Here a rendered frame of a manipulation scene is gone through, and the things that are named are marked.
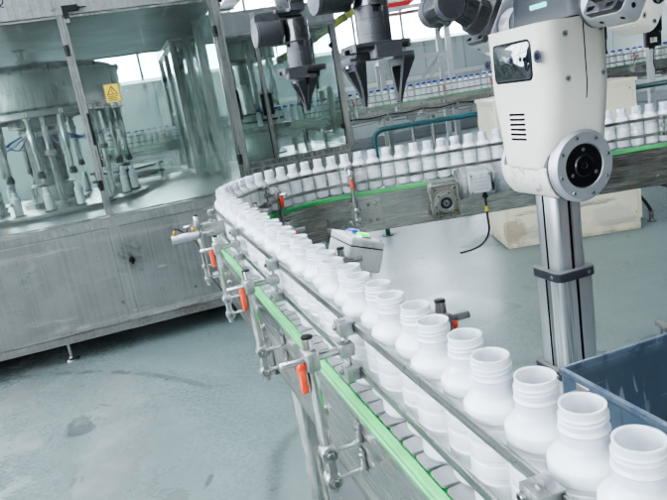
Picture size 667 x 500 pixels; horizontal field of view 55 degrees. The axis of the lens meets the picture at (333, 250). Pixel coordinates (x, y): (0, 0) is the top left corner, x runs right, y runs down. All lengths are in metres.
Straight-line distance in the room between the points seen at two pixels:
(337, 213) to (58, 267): 2.19
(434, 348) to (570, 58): 0.89
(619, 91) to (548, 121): 4.03
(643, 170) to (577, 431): 2.59
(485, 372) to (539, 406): 0.07
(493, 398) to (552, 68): 0.94
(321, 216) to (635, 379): 1.81
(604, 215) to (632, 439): 5.07
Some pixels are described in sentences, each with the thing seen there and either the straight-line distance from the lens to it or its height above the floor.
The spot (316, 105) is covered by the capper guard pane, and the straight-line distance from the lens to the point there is 6.52.
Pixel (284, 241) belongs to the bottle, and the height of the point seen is 1.15.
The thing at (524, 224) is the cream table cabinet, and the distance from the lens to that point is 5.35.
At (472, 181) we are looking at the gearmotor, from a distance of 2.68.
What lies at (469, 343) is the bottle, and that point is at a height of 1.16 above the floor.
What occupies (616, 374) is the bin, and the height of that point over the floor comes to 0.91.
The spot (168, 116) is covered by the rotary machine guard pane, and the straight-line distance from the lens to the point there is 4.36.
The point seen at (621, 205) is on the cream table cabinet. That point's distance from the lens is 5.60.
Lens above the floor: 1.42
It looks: 13 degrees down
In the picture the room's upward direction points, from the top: 10 degrees counter-clockwise
